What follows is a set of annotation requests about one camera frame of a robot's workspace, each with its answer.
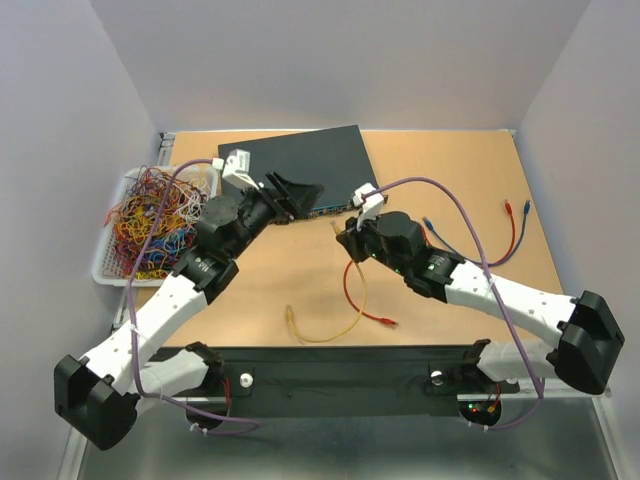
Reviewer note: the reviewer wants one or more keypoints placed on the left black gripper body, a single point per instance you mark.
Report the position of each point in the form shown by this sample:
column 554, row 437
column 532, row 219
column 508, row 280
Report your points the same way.
column 258, row 211

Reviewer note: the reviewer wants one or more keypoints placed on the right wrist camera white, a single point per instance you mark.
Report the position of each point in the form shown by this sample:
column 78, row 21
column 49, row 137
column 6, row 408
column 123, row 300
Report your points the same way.
column 369, row 203

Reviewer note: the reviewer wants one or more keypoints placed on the white perforated plastic basket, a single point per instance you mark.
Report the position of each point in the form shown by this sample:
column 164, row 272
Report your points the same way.
column 146, row 204

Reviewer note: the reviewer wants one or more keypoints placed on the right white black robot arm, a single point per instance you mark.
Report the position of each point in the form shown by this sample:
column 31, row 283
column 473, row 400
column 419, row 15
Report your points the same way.
column 577, row 339

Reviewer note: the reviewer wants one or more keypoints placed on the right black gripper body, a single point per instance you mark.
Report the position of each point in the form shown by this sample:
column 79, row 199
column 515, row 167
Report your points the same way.
column 372, row 245

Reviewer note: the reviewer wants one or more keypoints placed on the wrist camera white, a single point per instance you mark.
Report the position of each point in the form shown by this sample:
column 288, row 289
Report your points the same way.
column 369, row 203
column 235, row 169

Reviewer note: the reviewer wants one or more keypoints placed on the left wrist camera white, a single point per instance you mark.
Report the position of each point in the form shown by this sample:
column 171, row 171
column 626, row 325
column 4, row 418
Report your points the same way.
column 235, row 169

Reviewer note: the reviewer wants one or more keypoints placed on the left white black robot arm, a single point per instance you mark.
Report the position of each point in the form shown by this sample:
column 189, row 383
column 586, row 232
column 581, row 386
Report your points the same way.
column 101, row 394

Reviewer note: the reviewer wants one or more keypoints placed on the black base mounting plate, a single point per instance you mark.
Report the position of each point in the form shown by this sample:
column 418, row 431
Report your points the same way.
column 347, row 381

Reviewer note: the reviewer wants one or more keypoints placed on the dark blue network switch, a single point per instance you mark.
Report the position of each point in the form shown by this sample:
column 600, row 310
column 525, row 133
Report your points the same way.
column 335, row 158

